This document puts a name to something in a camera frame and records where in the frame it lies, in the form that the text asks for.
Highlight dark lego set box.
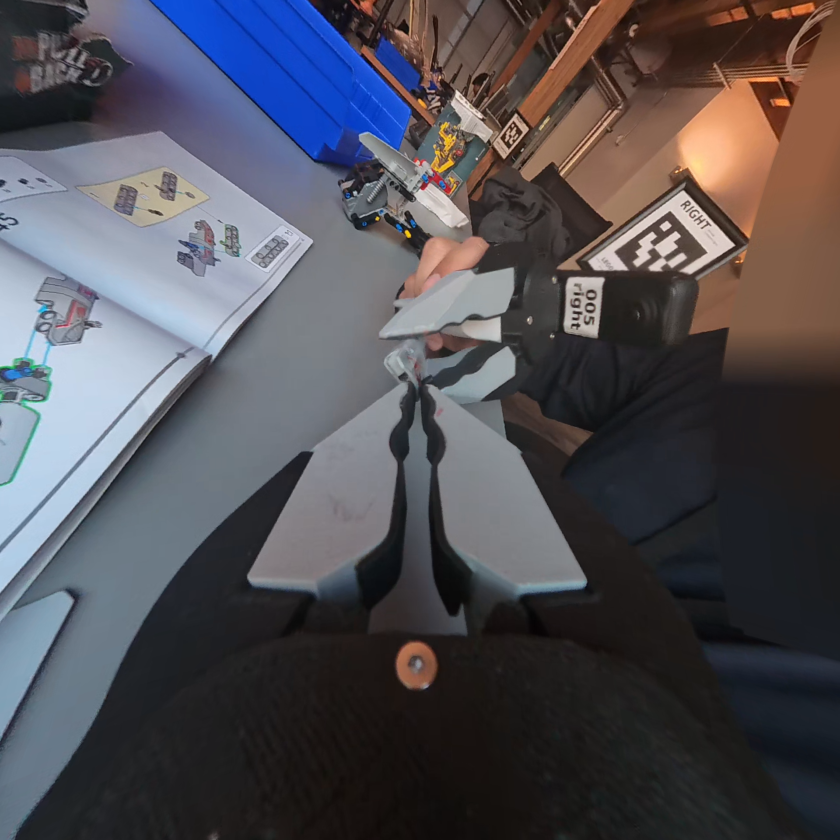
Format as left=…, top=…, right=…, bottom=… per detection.
left=0, top=0, right=134, bottom=130

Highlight blue plastic bin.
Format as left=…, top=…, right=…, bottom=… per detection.
left=148, top=0, right=413, bottom=165

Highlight person's legs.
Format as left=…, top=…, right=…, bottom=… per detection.
left=702, top=643, right=840, bottom=840

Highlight wooden workbench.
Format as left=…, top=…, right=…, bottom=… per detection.
left=518, top=0, right=637, bottom=126

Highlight framed black white marker tag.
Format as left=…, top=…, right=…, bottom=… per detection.
left=577, top=176, right=750, bottom=290

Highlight person's right hand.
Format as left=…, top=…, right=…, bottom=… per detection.
left=395, top=235, right=492, bottom=309

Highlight small black white marker tag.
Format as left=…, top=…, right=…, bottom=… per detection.
left=491, top=110, right=532, bottom=160

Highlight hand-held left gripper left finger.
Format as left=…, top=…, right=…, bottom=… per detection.
left=248, top=382, right=419, bottom=608

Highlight partly built lego model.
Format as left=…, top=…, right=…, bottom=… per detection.
left=339, top=131, right=475, bottom=253

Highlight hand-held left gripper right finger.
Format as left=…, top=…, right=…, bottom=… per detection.
left=420, top=384, right=588, bottom=618

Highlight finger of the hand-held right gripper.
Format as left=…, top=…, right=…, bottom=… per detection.
left=425, top=344, right=521, bottom=406
left=379, top=268, right=521, bottom=341

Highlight yellow print lego box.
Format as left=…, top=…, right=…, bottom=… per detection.
left=415, top=92, right=493, bottom=194

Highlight dark jacket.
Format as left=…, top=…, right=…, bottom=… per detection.
left=468, top=164, right=614, bottom=263

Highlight lego instruction booklet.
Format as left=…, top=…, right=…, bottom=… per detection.
left=0, top=130, right=315, bottom=595

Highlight person's right forearm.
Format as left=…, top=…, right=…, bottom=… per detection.
left=518, top=328, right=729, bottom=546

